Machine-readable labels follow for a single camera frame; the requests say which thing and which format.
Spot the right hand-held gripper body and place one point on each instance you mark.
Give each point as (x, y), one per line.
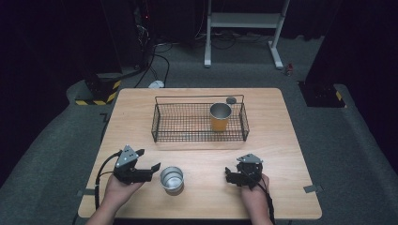
(250, 172)

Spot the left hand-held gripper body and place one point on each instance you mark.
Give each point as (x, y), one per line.
(126, 165)

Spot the silver metal cup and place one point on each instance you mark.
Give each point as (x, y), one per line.
(172, 181)

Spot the orange cup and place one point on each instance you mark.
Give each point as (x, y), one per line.
(219, 122)

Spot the person's right hand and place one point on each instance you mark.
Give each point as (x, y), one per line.
(256, 197)

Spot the person's left hand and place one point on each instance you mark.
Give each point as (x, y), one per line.
(120, 192)

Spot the grey tape strip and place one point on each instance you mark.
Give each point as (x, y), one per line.
(311, 188)
(87, 192)

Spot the white plug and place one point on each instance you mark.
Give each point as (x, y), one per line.
(156, 84)

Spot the grey round disc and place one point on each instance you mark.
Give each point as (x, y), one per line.
(232, 100)

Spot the black yellow-striped stand base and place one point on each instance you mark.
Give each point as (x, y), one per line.
(103, 90)
(322, 95)

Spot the small red object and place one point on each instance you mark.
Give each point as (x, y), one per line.
(289, 69)

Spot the dark equipment rack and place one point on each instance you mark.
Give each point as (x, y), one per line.
(142, 31)

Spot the white metal stand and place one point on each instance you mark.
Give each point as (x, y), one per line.
(245, 20)

